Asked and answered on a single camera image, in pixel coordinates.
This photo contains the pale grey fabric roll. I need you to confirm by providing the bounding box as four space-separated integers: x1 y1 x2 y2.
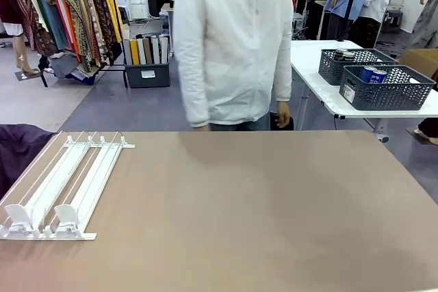
159 36 170 64

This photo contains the white wire can dispenser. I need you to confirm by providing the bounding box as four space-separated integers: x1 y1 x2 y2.
0 130 137 241

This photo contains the light grey fabric roll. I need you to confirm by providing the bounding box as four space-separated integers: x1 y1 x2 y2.
151 36 161 65

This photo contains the brown fabric roll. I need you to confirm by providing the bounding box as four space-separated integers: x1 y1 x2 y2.
142 37 153 65

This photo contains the blue Pocari Sweat can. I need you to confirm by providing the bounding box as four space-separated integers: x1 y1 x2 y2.
360 65 376 84
371 69 388 85

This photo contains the person's left forearm white sleeve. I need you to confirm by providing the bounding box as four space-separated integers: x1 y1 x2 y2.
273 49 294 104

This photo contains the black rack of colourful clothes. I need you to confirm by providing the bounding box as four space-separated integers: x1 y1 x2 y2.
20 0 129 88

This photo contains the dark purple cloth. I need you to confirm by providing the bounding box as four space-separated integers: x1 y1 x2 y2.
0 123 57 200

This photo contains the person's left hand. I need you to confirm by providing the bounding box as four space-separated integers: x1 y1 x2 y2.
276 101 292 129

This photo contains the large cardboard box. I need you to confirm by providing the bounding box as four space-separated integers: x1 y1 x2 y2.
398 48 438 81

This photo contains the person in white shirt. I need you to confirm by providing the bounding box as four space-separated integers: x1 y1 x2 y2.
172 0 295 132

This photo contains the person's right forearm white sleeve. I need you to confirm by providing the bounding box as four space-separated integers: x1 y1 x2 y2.
181 76 211 129

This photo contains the grey cloth pile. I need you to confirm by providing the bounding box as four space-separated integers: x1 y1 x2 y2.
47 53 103 87

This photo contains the background leg with shoe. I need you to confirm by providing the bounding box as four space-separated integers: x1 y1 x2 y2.
406 116 438 146

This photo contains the yellow fabric roll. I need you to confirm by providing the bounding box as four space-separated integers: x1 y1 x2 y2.
129 38 140 66

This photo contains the brown patterned hanging garment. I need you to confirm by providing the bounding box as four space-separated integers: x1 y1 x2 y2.
80 0 110 64

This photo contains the yellow hanging garment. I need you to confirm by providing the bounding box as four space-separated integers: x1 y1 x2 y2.
95 0 123 44

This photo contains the black step stool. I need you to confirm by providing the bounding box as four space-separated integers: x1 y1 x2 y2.
382 8 405 34

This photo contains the teal hanging garment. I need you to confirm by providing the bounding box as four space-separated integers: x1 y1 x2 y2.
29 0 70 52

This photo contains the white fabric roll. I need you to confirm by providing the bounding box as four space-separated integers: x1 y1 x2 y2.
136 38 147 66

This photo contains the dark grey storage bin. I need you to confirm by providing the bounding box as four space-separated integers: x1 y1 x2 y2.
123 62 171 89

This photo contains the grey plastic lattice basket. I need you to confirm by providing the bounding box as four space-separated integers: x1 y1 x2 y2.
339 64 437 111
318 48 400 86

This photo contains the white folding table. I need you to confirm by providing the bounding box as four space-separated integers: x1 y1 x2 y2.
289 39 438 144

